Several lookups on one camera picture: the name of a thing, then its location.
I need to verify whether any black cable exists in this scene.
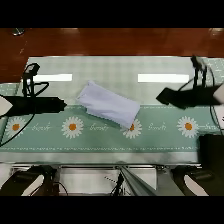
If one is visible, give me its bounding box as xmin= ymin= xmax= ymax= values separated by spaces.
xmin=105 ymin=172 xmax=127 ymax=197
xmin=0 ymin=112 xmax=37 ymax=148

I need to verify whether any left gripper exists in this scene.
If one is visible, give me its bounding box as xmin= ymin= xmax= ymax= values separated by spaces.
xmin=39 ymin=95 xmax=68 ymax=115

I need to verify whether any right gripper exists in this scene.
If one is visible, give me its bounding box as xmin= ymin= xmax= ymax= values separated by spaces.
xmin=155 ymin=86 xmax=188 ymax=111

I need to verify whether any silver frame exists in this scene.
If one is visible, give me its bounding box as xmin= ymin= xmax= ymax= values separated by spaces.
xmin=0 ymin=162 xmax=224 ymax=197

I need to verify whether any pale blue shirt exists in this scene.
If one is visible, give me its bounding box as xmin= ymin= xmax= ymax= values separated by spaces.
xmin=75 ymin=79 xmax=142 ymax=131

